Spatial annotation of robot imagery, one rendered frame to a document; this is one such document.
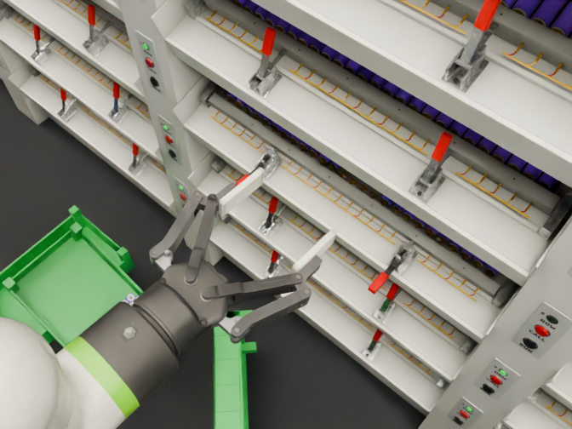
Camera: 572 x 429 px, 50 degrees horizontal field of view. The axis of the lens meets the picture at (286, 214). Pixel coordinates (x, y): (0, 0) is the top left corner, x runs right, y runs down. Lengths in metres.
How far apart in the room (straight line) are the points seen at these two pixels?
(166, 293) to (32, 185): 1.20
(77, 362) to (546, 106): 0.49
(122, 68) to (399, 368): 0.79
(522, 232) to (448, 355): 0.39
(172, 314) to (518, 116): 0.38
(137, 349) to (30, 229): 1.14
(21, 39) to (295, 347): 0.97
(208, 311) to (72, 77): 0.94
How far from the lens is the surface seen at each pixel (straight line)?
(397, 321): 1.12
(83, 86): 1.48
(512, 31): 0.65
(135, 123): 1.38
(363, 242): 0.96
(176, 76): 1.03
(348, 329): 1.31
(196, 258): 0.68
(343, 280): 1.14
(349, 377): 1.44
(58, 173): 1.80
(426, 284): 0.94
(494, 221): 0.78
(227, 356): 1.24
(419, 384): 1.29
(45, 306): 1.50
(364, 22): 0.68
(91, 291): 1.51
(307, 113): 0.84
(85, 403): 0.61
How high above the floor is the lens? 1.37
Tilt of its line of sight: 58 degrees down
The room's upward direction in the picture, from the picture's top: straight up
